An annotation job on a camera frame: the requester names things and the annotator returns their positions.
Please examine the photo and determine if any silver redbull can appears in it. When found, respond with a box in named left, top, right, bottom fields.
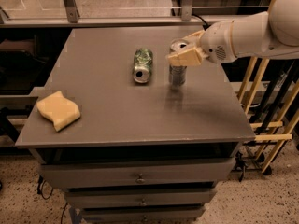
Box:
left=169, top=39, right=189, bottom=87

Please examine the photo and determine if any top grey drawer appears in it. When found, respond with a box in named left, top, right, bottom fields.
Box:
left=39, top=158, right=235, bottom=189

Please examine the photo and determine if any grey drawer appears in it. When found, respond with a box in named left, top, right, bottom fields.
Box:
left=81, top=206, right=205, bottom=223
left=65, top=189, right=216, bottom=209
left=39, top=158, right=235, bottom=189

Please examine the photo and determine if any grey drawer cabinet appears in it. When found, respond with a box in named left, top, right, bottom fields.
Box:
left=14, top=25, right=257, bottom=224

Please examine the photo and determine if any bottom grey drawer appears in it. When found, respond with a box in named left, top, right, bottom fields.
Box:
left=81, top=206, right=205, bottom=223

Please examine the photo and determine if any middle grey drawer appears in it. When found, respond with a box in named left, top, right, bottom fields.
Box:
left=65, top=189, right=216, bottom=209

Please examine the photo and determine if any green crushed soda can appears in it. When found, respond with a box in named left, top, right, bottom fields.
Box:
left=133, top=48, right=153, bottom=84

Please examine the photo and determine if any yellow wavy sponge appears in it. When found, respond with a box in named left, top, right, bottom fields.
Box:
left=36, top=91, right=80, bottom=132

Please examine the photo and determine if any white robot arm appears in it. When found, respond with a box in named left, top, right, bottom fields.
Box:
left=167, top=0, right=299, bottom=66

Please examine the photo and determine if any wooden frame stand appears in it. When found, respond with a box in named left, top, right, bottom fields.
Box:
left=235, top=0, right=299, bottom=181

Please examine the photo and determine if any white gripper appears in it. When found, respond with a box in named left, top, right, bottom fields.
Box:
left=167, top=21, right=236, bottom=66

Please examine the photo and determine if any metal railing frame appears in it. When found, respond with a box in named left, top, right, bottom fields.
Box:
left=0, top=0, right=272, bottom=29

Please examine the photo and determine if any black cable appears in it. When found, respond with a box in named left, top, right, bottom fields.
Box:
left=191, top=13, right=210, bottom=28

